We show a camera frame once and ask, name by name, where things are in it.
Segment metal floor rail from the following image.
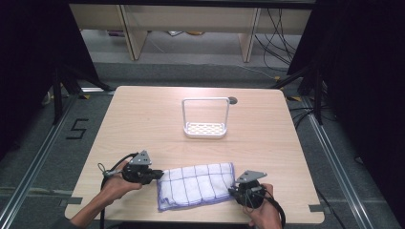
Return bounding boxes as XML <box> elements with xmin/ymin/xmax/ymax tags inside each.
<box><xmin>0</xmin><ymin>94</ymin><xmax>80</xmax><ymax>229</ymax></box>
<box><xmin>299</xmin><ymin>94</ymin><xmax>374</xmax><ymax>229</ymax></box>

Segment black tape floor mark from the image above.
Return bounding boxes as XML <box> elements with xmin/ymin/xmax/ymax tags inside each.
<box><xmin>65</xmin><ymin>118</ymin><xmax>90</xmax><ymax>140</ymax></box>

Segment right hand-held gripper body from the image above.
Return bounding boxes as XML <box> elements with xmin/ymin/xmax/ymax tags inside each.
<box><xmin>233</xmin><ymin>170</ymin><xmax>268</xmax><ymax>210</ymax></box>

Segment white floor cable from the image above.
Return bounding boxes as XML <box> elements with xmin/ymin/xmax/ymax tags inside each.
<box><xmin>234</xmin><ymin>63</ymin><xmax>279</xmax><ymax>80</ymax></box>

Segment black floor cables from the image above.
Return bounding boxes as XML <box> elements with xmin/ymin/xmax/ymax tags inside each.
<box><xmin>288</xmin><ymin>105</ymin><xmax>320</xmax><ymax>130</ymax></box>

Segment white wire towel rack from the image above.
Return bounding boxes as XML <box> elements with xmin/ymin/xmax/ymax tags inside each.
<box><xmin>181</xmin><ymin>96</ymin><xmax>231</xmax><ymax>140</ymax></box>

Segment light wooden desk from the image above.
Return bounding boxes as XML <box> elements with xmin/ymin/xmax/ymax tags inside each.
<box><xmin>69</xmin><ymin>3</ymin><xmax>313</xmax><ymax>64</ymax></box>

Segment person's right hand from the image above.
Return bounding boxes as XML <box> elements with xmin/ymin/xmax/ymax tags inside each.
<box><xmin>243</xmin><ymin>183</ymin><xmax>284</xmax><ymax>229</ymax></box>

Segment bundle of black cables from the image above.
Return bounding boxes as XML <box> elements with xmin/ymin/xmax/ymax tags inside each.
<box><xmin>253</xmin><ymin>8</ymin><xmax>304</xmax><ymax>72</ymax></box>

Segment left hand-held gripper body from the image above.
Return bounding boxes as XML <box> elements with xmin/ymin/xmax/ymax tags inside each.
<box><xmin>121</xmin><ymin>150</ymin><xmax>160</xmax><ymax>186</ymax></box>

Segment black metal stand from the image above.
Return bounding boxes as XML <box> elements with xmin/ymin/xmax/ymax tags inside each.
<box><xmin>270</xmin><ymin>62</ymin><xmax>325</xmax><ymax>126</ymax></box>
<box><xmin>52</xmin><ymin>63</ymin><xmax>113</xmax><ymax>126</ymax></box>

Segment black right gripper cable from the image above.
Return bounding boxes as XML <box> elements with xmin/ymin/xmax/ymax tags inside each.
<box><xmin>263</xmin><ymin>193</ymin><xmax>287</xmax><ymax>229</ymax></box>

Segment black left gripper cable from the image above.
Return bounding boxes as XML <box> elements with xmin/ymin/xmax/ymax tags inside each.
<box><xmin>96</xmin><ymin>152</ymin><xmax>140</xmax><ymax>229</ymax></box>

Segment black curtain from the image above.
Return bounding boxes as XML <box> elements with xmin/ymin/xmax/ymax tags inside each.
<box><xmin>0</xmin><ymin>0</ymin><xmax>100</xmax><ymax>161</ymax></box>
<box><xmin>286</xmin><ymin>0</ymin><xmax>405</xmax><ymax>221</ymax></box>

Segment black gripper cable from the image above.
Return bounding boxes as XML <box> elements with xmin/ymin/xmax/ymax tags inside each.
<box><xmin>263</xmin><ymin>193</ymin><xmax>287</xmax><ymax>229</ymax></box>
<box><xmin>96</xmin><ymin>152</ymin><xmax>140</xmax><ymax>229</ymax></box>

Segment person's left hand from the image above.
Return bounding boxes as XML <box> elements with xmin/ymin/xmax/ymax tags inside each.
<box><xmin>100</xmin><ymin>159</ymin><xmax>143</xmax><ymax>205</ymax></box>

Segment white towel with blue grid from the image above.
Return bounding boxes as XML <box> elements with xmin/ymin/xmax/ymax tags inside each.
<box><xmin>156</xmin><ymin>162</ymin><xmax>237</xmax><ymax>213</ymax></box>

